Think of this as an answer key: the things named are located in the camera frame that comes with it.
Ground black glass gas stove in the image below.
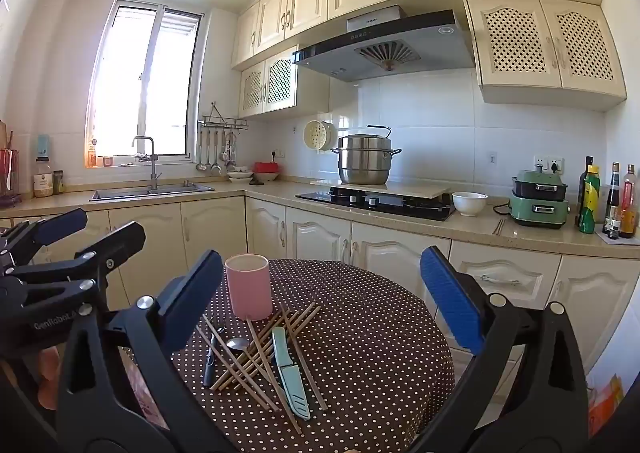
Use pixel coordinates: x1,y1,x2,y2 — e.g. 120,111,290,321
295,186,457,222

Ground person's left hand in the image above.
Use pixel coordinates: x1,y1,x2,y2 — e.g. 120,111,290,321
37,348,63,411

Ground red wire utensil holder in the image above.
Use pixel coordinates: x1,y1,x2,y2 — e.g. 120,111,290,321
0,130,23,209

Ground small lattice door cabinet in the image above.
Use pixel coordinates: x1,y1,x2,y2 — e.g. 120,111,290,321
238,46,331,120

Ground large lattice door cabinet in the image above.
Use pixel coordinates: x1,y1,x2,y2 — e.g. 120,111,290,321
464,0,628,111

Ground wall utensil rack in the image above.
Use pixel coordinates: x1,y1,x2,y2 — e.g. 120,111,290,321
198,102,249,131

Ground grey range hood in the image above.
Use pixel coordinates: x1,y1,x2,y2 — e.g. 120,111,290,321
292,4,476,83

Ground bunch of wooden chopsticks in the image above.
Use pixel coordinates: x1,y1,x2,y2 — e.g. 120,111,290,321
195,301,328,435

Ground dark sauce bottle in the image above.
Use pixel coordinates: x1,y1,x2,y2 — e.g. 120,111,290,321
602,162,622,235

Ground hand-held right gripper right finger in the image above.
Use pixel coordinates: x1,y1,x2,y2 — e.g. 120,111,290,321
415,245,591,453

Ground red labelled sauce bottle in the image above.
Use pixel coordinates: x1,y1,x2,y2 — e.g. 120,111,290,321
619,164,639,239

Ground dark handled steel spoon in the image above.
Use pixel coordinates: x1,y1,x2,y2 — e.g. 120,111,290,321
220,336,252,384

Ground polka dot round table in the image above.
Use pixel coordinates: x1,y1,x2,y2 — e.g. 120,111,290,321
122,258,456,453

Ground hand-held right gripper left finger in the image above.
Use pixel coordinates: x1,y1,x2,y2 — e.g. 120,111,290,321
56,249,236,453

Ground white round steamer tray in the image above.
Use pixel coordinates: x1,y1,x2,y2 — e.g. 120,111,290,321
303,120,334,151

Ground pink cup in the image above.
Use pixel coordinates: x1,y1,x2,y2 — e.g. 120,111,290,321
224,254,274,322

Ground hanging steel skimmer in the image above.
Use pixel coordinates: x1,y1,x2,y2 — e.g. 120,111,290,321
222,129,238,173

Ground cream lower kitchen cabinets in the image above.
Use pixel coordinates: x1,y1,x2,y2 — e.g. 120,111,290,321
0,178,640,369

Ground orange printed bag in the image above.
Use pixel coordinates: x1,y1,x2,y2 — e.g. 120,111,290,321
585,373,626,439

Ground green yellow bottle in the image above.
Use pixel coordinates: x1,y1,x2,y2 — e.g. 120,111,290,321
579,166,601,234

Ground green electric multi cooker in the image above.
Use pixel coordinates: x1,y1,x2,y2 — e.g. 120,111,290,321
507,170,571,228

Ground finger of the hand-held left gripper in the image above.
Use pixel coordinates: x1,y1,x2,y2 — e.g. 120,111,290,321
5,222,147,306
0,208,88,264

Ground sliding window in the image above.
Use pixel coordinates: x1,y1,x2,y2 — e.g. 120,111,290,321
85,0,206,169

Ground dark glass bottle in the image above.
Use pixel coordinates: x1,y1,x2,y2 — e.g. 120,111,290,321
577,156,596,226

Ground labelled glass jar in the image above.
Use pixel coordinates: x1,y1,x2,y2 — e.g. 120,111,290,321
32,156,55,198

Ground stainless steel steamer pot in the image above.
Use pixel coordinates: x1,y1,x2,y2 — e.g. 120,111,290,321
330,124,402,185

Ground steel sink faucet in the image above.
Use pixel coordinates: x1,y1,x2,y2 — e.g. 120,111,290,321
131,136,163,193

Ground pale stone slab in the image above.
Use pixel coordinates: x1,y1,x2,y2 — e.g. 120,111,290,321
310,178,451,200

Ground teal sheathed knife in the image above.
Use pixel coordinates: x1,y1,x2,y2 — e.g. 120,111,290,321
271,326,312,421

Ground steel kitchen sink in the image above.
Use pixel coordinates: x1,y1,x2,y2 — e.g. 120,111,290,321
90,182,216,202

